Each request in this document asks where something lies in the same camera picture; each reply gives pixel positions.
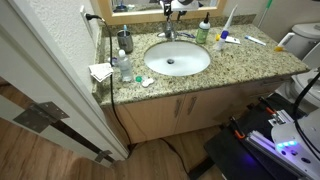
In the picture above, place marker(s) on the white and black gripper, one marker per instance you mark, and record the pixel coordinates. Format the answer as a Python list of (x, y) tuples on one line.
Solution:
[(170, 6)]

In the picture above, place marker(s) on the chrome faucet tap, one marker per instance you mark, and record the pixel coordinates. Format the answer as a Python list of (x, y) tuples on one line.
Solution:
[(169, 31)]

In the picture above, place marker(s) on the robot base with blue lights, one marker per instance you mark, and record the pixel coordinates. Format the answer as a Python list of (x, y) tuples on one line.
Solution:
[(273, 141)]

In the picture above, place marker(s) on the blue toothbrush on counter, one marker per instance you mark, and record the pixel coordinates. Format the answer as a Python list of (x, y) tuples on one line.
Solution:
[(186, 35)]

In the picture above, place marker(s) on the green soap bottle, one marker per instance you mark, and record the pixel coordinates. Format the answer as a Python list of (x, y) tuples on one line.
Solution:
[(203, 30)]

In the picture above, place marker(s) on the blue toothbrush in cup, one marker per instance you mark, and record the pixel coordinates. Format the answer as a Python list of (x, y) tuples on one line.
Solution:
[(125, 30)]

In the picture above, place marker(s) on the white oval sink basin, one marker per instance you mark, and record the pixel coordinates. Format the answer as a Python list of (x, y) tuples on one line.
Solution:
[(179, 58)]

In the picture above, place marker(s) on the grey metal cup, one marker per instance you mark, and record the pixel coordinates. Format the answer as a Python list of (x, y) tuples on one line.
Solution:
[(125, 41)]

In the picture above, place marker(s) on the white bottle with blue cap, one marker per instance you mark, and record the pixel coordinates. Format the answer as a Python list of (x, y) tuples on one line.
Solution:
[(222, 39)]

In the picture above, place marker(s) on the wooden framed mirror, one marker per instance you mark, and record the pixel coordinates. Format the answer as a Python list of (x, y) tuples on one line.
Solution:
[(104, 9)]

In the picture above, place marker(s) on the white tube with yellow cap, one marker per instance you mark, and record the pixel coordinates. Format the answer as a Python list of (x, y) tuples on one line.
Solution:
[(228, 39)]

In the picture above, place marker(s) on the clear plastic water bottle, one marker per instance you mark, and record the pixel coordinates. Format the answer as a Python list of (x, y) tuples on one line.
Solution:
[(125, 66)]

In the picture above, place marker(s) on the green white contact lens case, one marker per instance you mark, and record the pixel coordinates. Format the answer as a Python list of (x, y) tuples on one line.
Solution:
[(144, 80)]

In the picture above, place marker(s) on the white and blue toothpaste tube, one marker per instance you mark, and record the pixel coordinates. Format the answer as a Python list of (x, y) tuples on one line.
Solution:
[(255, 40)]

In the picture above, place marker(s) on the folded white paper towels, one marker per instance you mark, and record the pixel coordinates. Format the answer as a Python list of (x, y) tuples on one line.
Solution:
[(100, 71)]

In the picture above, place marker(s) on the white tube orange cap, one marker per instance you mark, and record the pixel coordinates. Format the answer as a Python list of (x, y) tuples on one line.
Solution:
[(284, 41)]

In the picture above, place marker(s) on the wooden vanity cabinet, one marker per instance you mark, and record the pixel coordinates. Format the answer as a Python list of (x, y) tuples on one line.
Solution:
[(162, 116)]

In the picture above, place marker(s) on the white toilet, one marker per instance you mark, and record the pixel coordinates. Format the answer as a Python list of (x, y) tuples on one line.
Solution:
[(305, 45)]

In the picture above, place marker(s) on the white door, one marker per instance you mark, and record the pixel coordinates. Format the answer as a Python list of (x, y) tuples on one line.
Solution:
[(46, 51)]

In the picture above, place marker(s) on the metal door hinge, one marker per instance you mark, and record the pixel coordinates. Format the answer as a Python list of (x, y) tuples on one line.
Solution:
[(39, 116)]

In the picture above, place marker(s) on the white wall outlet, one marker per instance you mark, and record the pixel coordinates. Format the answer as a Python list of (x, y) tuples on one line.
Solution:
[(83, 14)]

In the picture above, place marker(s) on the green handled mop stick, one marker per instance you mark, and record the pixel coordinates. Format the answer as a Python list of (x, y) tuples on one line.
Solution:
[(269, 3)]

